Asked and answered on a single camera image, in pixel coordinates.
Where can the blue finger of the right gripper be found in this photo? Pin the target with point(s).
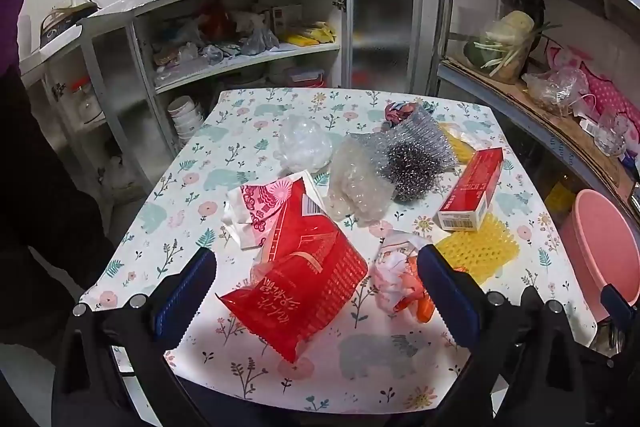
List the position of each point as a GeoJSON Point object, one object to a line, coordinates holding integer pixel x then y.
{"type": "Point", "coordinates": [620, 312]}

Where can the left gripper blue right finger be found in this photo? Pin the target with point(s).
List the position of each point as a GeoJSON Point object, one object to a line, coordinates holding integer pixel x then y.
{"type": "Point", "coordinates": [456, 296]}

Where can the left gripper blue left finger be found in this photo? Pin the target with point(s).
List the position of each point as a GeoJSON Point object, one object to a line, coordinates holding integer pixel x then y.
{"type": "Point", "coordinates": [176, 300]}

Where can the yellow foam fruit net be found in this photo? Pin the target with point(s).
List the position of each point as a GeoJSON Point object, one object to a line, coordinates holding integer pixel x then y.
{"type": "Point", "coordinates": [480, 253]}

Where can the orange white wrapper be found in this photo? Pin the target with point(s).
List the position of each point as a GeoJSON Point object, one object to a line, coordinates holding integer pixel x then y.
{"type": "Point", "coordinates": [395, 278]}

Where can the red toothpaste box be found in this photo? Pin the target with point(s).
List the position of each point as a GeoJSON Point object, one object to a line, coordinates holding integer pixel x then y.
{"type": "Point", "coordinates": [466, 206]}

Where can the pink patterned paper wrapper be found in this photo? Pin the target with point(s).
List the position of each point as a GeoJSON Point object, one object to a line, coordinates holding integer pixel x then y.
{"type": "Point", "coordinates": [251, 210]}

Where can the steel wool scourer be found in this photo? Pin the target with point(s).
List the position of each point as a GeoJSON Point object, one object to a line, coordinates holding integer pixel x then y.
{"type": "Point", "coordinates": [411, 170]}

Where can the red snack bag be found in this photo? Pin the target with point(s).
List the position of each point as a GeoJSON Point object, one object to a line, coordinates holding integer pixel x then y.
{"type": "Point", "coordinates": [310, 273]}

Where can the bubble wrap piece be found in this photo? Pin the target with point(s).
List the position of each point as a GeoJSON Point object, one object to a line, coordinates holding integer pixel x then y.
{"type": "Point", "coordinates": [355, 187]}

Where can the silver mesh scrub cloth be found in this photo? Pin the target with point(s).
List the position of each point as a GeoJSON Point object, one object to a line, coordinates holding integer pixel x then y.
{"type": "Point", "coordinates": [420, 129]}

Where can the colourful wrapper ball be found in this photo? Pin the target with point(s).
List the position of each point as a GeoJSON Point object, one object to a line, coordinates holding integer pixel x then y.
{"type": "Point", "coordinates": [397, 112]}

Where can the clear plastic bag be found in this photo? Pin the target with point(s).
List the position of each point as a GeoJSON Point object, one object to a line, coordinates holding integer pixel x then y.
{"type": "Point", "coordinates": [303, 145]}

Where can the pink plastic trash bucket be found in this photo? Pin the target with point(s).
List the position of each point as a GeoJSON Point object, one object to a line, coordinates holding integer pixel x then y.
{"type": "Point", "coordinates": [602, 250]}

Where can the white kitchen cabinet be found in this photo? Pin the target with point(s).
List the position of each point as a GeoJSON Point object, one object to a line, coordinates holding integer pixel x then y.
{"type": "Point", "coordinates": [106, 88]}

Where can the floral bear tablecloth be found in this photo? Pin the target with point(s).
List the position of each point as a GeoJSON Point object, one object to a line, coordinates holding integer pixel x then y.
{"type": "Point", "coordinates": [365, 361]}

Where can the cardboard shelf liner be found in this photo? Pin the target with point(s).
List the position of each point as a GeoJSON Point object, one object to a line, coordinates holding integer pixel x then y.
{"type": "Point", "coordinates": [561, 135]}

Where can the small yellow foam net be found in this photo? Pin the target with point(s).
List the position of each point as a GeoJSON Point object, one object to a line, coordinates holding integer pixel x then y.
{"type": "Point", "coordinates": [463, 150]}

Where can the glass mug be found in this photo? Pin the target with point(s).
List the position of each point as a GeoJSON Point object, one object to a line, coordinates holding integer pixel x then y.
{"type": "Point", "coordinates": [610, 135]}

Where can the stack of white bowls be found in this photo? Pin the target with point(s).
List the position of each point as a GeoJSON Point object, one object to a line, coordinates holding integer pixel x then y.
{"type": "Point", "coordinates": [186, 116]}

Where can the pink polka dot cloth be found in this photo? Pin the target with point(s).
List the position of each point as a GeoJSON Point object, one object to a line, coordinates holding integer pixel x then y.
{"type": "Point", "coordinates": [607, 95]}

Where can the clear bag on shelf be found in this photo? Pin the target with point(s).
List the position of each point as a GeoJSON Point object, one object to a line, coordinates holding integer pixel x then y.
{"type": "Point", "coordinates": [559, 92]}

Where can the metal shelf rack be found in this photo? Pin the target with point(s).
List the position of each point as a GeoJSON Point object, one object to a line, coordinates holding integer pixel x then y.
{"type": "Point", "coordinates": [540, 56]}

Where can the bag of vegetables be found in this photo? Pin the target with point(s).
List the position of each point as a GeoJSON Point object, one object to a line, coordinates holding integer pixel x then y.
{"type": "Point", "coordinates": [501, 49]}

